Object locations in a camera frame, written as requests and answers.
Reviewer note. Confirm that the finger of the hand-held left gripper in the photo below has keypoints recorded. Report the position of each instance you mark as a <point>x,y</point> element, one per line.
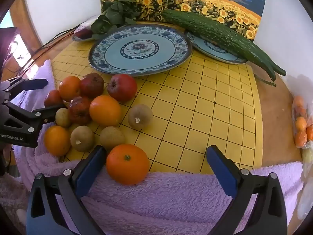
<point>49,113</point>
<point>34,84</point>

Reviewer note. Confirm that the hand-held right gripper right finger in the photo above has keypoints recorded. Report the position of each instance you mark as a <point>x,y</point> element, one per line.
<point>220,169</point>

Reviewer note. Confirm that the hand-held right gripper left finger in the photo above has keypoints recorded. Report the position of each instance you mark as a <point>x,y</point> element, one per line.
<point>90,171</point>

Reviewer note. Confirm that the red apple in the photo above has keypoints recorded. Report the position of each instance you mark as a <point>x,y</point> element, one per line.
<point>52,98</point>
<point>79,110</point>
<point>122,91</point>
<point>92,85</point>

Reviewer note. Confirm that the large blue patterned plate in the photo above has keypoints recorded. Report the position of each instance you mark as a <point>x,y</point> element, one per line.
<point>139,51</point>

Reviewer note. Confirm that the yellow grid board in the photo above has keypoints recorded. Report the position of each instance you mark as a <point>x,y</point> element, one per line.
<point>195,127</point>

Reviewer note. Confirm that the small blue patterned plate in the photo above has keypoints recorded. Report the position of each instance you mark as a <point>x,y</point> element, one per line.
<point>78,38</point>
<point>207,49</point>

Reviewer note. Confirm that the purple fluffy towel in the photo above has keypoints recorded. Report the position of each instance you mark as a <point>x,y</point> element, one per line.
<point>159,200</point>

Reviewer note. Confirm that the green bok choy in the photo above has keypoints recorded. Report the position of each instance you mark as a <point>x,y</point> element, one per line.
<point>117,12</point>
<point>101,27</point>

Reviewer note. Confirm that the plastic bag of kumquats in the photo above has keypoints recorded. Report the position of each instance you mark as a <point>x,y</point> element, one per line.
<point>300,127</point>

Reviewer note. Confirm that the green cucumber stem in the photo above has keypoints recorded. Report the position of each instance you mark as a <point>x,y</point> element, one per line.
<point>265,80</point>

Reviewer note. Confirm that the green bumpy cucumber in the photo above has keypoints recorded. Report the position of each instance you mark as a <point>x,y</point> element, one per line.
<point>207,29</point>
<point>277,69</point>

